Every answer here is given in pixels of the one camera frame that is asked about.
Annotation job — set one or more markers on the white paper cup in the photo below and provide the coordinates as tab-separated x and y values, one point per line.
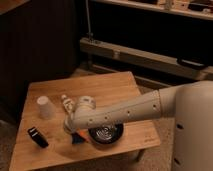
46	107

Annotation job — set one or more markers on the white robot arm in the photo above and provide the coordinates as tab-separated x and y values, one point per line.
85	115

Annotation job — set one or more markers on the wooden wall shelf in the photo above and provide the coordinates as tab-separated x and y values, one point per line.
176	7

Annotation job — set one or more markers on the black eraser block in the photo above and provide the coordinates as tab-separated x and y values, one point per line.
37	137

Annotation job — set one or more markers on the metal pole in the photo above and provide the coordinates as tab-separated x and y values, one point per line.
90	34

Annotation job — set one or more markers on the black round bowl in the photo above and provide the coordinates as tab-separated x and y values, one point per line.
107	134

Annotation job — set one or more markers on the small white bottle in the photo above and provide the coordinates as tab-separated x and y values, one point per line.
68	103

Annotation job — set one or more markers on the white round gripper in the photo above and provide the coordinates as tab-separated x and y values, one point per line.
83	105

